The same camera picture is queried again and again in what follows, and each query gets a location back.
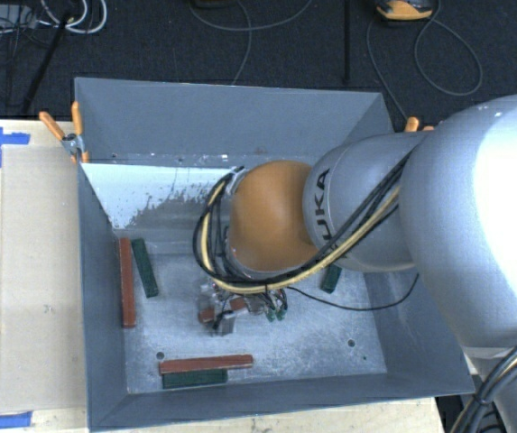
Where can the red-brown block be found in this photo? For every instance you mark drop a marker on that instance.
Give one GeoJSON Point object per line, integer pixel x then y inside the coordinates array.
{"type": "Point", "coordinates": [238, 305]}
{"type": "Point", "coordinates": [127, 282]}
{"type": "Point", "coordinates": [206, 364]}

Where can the dark green flat block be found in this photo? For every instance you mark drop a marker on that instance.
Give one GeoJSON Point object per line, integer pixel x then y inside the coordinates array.
{"type": "Point", "coordinates": [195, 379]}
{"type": "Point", "coordinates": [331, 279]}
{"type": "Point", "coordinates": [145, 269]}

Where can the pale flat board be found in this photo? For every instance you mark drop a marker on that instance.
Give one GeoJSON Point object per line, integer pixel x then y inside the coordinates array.
{"type": "Point", "coordinates": [37, 278]}

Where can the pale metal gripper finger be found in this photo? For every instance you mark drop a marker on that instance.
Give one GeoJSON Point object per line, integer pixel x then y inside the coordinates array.
{"type": "Point", "coordinates": [207, 293]}
{"type": "Point", "coordinates": [225, 324]}

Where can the grey metal bin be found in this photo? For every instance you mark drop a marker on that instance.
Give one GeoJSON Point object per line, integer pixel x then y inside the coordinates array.
{"type": "Point", "coordinates": [312, 341]}

